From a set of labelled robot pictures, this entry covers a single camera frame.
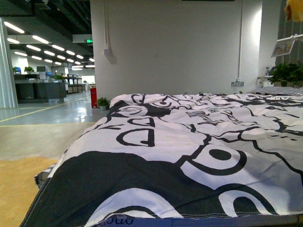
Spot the orange plush toy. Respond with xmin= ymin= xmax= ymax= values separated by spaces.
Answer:
xmin=284 ymin=0 xmax=303 ymax=22

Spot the framed picture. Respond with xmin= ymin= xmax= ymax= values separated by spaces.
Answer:
xmin=271 ymin=40 xmax=294 ymax=58

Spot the striped grey pillow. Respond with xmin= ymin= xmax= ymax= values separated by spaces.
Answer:
xmin=248 ymin=87 xmax=303 ymax=96

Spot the white wall junction box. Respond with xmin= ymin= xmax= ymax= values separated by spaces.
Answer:
xmin=103 ymin=49 xmax=111 ymax=56

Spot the black and white duvet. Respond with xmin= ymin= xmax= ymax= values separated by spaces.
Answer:
xmin=21 ymin=93 xmax=303 ymax=227

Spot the small potted plant floor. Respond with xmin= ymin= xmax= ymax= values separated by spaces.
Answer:
xmin=97 ymin=97 xmax=110 ymax=110

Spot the wall power outlet strip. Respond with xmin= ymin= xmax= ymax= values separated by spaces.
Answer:
xmin=231 ymin=81 xmax=244 ymax=87

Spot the green potted plant right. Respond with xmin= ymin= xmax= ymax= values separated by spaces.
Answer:
xmin=268 ymin=63 xmax=303 ymax=87

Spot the red fire extinguisher box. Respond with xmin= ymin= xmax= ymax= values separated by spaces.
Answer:
xmin=90 ymin=87 xmax=98 ymax=108

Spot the dark reception counter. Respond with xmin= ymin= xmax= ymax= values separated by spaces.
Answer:
xmin=14 ymin=74 xmax=67 ymax=104

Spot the green exit sign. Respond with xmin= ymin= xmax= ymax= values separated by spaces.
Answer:
xmin=86 ymin=39 xmax=93 ymax=44

